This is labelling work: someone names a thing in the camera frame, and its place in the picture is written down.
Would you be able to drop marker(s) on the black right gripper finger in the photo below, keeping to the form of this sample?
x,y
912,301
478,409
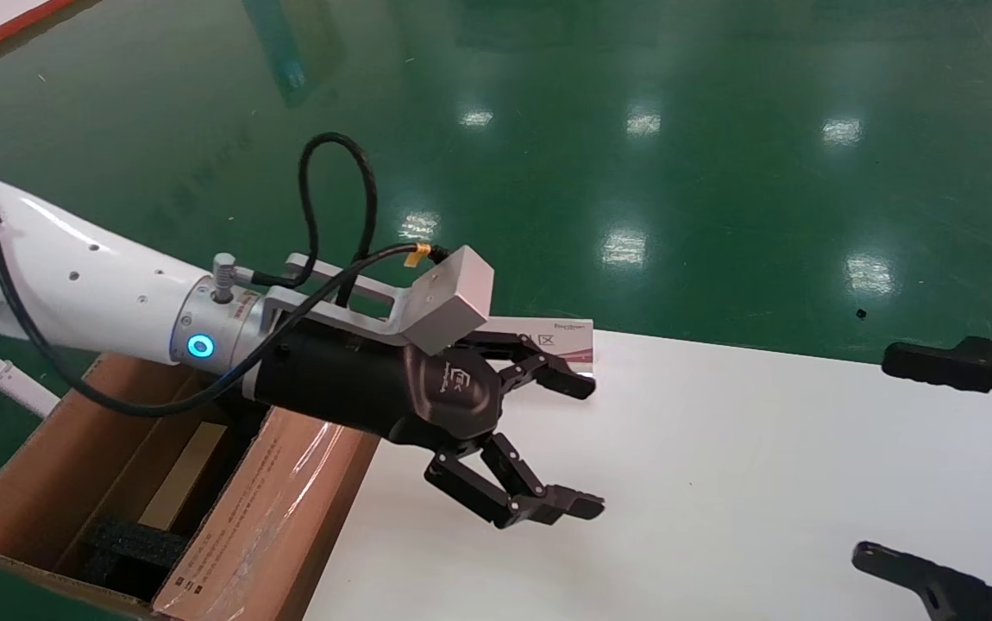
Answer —
x,y
936,586
953,364

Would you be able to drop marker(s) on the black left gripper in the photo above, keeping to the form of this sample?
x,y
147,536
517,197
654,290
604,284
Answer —
x,y
349,388

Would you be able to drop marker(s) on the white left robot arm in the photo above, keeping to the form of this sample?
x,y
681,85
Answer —
x,y
73,267

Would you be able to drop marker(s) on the acrylic sign with red print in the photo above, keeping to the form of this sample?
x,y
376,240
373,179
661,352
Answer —
x,y
569,341

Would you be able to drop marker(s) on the large open cardboard box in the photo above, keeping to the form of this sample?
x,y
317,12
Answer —
x,y
289,500

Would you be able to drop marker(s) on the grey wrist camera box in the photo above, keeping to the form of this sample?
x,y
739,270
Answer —
x,y
448,297

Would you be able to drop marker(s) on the black foam insert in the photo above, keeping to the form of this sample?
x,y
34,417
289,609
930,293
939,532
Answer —
x,y
134,552

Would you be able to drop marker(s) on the grey metal camera bracket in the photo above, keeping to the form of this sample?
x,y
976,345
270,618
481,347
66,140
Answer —
x,y
375,328

